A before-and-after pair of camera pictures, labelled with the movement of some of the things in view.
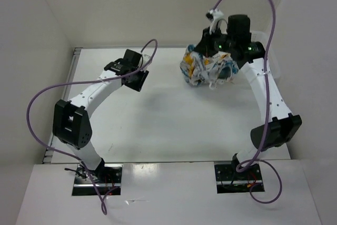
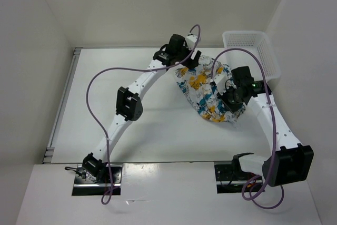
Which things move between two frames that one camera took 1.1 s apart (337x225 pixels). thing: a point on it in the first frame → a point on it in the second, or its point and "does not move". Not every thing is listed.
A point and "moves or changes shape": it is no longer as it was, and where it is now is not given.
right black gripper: x=205 y=47 → x=222 y=97
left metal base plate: x=107 y=177 does not move
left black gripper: x=137 y=86 → x=191 y=64
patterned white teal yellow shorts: x=198 y=70 moves or changes shape
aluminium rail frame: x=63 y=95 does not move
